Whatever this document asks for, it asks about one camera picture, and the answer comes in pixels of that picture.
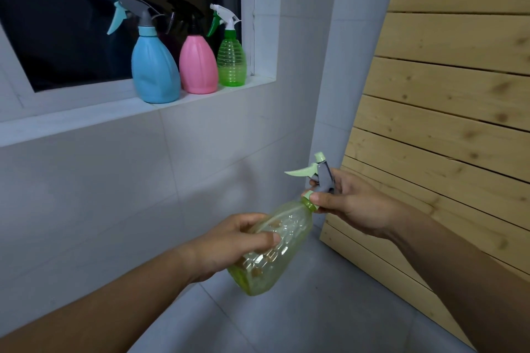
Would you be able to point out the small green spray bottle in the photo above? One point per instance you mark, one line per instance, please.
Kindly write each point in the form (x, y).
(231, 59)

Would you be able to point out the light wooden plank panel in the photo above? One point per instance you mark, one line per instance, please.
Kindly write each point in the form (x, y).
(447, 108)

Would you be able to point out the person's right forearm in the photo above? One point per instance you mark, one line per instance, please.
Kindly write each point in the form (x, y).
(472, 278)

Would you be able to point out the pink spray bottle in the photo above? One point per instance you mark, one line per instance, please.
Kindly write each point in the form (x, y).
(198, 65)

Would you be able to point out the yellow-green transparent spray bottle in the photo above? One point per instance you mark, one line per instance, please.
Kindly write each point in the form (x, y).
(285, 237)

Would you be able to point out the blue spray bottle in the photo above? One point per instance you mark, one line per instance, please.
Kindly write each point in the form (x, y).
(154, 69)

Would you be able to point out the person's left forearm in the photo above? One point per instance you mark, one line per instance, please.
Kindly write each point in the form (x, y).
(107, 311)

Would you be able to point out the person's left hand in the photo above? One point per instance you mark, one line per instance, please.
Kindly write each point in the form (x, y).
(219, 243)

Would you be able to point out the person's left thumb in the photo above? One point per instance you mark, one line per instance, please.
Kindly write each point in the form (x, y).
(259, 241)

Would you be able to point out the person's right thumb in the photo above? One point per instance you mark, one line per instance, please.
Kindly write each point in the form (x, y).
(325, 199)

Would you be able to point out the white framed window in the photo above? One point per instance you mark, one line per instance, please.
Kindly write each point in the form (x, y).
(62, 21)

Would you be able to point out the person's right hand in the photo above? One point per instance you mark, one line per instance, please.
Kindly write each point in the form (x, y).
(360, 208)

